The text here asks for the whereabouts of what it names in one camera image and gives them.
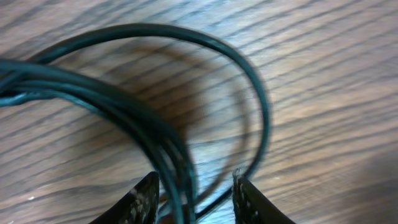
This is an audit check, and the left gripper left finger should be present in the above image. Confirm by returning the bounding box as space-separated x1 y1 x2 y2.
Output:
90 171 159 224

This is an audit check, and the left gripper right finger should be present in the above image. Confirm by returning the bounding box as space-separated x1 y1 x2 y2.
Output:
232 169 295 224

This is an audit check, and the black USB cable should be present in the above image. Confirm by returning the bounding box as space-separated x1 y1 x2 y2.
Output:
0 23 271 224

